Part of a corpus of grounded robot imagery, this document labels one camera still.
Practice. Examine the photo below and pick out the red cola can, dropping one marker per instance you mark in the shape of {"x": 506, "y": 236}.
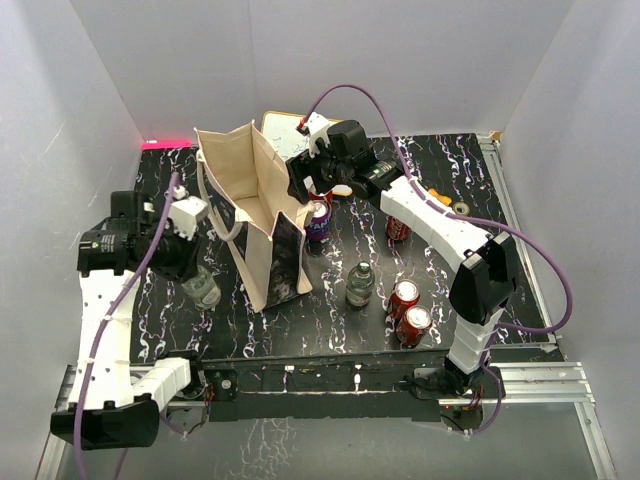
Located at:
{"x": 396, "y": 230}
{"x": 405, "y": 293}
{"x": 413, "y": 326}

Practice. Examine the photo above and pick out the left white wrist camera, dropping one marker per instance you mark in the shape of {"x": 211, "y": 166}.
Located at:
{"x": 185, "y": 215}

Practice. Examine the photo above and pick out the red cola can rear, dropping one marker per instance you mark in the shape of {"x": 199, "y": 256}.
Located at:
{"x": 396, "y": 230}

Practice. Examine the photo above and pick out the purple Fanta can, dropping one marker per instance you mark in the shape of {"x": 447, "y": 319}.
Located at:
{"x": 318, "y": 227}

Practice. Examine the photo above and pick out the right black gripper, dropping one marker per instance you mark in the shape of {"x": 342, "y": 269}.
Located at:
{"x": 300, "y": 168}

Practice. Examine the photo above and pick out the red cola can front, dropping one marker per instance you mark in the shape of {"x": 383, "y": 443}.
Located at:
{"x": 413, "y": 326}

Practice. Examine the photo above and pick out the cream canvas tote bag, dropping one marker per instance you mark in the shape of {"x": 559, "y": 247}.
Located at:
{"x": 245, "y": 182}

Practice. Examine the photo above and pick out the clear glass bottle green cap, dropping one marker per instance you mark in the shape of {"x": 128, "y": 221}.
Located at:
{"x": 203, "y": 289}

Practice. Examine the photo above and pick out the aluminium frame rail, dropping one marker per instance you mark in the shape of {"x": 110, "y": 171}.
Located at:
{"x": 310, "y": 389}

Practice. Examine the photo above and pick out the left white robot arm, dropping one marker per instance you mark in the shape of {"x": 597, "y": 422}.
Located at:
{"x": 106, "y": 409}

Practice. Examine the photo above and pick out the yellow bone-shaped toy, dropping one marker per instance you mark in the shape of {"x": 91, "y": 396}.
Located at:
{"x": 445, "y": 200}

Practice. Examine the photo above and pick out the red cola can middle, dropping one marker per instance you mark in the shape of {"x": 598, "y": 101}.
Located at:
{"x": 405, "y": 293}

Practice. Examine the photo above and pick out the clear glass bottle on table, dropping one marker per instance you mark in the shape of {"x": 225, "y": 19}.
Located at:
{"x": 360, "y": 284}

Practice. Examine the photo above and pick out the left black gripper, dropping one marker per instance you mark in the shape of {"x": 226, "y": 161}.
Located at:
{"x": 186, "y": 260}

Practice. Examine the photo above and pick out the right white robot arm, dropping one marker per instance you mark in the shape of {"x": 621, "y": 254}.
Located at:
{"x": 485, "y": 266}

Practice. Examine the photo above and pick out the small whiteboard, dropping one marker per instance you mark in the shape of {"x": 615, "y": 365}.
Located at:
{"x": 280, "y": 136}

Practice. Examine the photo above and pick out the yellow tape roll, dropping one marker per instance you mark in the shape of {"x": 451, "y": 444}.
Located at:
{"x": 461, "y": 208}

